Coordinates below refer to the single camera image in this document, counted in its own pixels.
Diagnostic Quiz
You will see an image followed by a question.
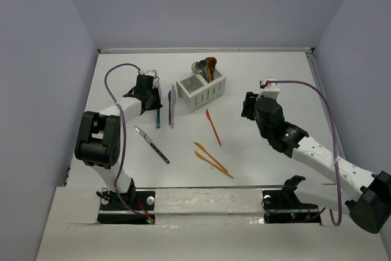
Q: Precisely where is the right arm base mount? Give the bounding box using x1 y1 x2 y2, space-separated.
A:
261 189 321 224

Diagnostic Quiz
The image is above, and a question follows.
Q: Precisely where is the white two-compartment utensil caddy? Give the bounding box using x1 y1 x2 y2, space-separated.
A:
176 69 227 113

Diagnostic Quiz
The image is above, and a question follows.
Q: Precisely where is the beige long spoon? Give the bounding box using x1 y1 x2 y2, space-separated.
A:
191 62 202 74

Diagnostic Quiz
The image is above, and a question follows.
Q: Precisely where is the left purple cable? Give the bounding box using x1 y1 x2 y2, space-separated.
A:
104 64 150 221

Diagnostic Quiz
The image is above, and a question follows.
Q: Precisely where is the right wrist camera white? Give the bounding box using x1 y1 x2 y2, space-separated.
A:
257 78 280 100

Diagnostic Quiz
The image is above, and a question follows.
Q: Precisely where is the blue plastic knife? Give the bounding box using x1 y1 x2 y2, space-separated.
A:
167 90 172 126

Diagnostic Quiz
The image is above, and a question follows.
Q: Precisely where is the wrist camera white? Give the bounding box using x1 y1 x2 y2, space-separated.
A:
145 70 158 78
257 78 280 100

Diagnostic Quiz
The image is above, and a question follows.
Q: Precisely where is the orange-red plastic spoon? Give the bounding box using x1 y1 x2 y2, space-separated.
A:
208 57 217 81

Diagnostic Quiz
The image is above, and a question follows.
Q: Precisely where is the pink plastic knife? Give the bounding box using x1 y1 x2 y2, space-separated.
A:
169 85 177 128

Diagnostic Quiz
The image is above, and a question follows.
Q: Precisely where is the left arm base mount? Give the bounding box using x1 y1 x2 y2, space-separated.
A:
96 189 156 225

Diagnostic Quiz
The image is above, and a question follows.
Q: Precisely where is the blue plastic spoon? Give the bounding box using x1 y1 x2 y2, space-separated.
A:
198 60 209 82

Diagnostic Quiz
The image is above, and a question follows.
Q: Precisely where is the orange-red plastic knife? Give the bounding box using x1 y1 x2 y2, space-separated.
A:
205 109 222 147

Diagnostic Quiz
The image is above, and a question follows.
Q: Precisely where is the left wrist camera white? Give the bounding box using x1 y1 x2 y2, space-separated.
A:
145 70 158 78

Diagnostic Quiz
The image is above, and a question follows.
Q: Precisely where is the yellow plastic knife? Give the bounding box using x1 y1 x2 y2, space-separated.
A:
193 142 228 171
194 151 233 178

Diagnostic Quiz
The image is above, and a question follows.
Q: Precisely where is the metal knife teal handle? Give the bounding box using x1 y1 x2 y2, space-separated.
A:
156 109 161 129

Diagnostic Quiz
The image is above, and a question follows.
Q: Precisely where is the metal knife black handle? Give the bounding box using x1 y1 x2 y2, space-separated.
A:
134 126 170 164

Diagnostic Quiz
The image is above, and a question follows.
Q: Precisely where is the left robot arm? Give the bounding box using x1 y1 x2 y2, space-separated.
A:
75 70 162 209

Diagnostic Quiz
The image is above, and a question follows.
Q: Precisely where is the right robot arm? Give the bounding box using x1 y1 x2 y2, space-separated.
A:
241 92 390 234

